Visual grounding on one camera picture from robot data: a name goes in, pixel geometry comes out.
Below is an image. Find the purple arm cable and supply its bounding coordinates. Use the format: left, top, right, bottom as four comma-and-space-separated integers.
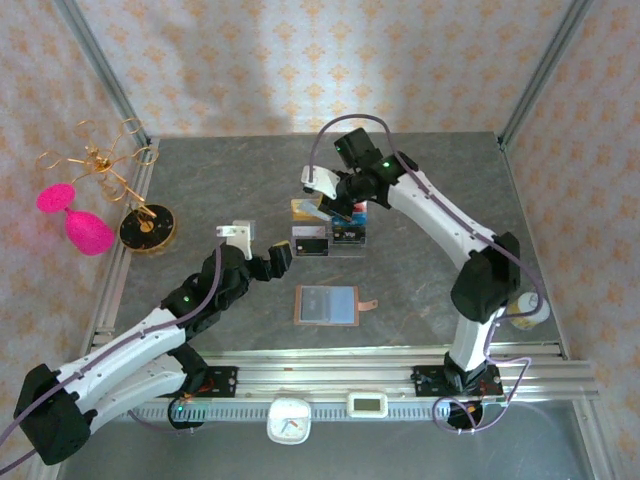
0, 239, 226, 469
307, 114, 546, 435

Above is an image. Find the pink glitter goblet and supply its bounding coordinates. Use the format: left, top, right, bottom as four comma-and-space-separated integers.
35, 182, 116, 257

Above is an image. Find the gold wire stand black base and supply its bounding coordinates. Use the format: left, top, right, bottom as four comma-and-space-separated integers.
38, 118, 178, 256

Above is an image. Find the white square clock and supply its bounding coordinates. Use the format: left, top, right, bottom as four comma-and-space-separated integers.
266, 394, 314, 445

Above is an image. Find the aluminium frame post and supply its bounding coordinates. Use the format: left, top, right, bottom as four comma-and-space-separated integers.
52, 0, 150, 145
497, 0, 596, 151

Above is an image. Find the orange yellow card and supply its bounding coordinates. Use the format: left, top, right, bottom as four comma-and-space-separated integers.
291, 198, 324, 221

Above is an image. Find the white digital timer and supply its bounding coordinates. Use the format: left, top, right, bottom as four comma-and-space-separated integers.
347, 391, 390, 419

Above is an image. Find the grey slotted cable duct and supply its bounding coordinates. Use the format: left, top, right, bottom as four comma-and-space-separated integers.
129, 399, 481, 425

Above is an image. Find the aluminium front rail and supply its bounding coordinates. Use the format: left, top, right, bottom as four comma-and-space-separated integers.
62, 342, 601, 402

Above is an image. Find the plain black card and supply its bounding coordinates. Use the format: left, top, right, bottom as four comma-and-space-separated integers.
294, 238, 330, 257

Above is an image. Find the brown leather card holder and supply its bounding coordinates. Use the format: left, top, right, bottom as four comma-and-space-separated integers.
293, 284, 379, 327

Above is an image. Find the aluminium side rail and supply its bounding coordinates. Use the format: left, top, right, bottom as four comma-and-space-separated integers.
82, 137, 161, 351

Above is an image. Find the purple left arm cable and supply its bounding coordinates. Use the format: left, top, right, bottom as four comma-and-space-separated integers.
0, 239, 226, 469

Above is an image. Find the black card with white print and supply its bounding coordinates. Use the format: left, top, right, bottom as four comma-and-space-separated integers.
332, 227, 367, 247

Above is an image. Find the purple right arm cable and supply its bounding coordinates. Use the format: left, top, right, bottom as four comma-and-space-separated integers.
307, 114, 546, 435

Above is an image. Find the yellow can with white lid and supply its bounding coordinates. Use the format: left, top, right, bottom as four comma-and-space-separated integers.
507, 291, 551, 331

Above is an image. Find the clear acrylic organizer box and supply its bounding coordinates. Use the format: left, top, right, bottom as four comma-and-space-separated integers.
289, 197, 370, 259

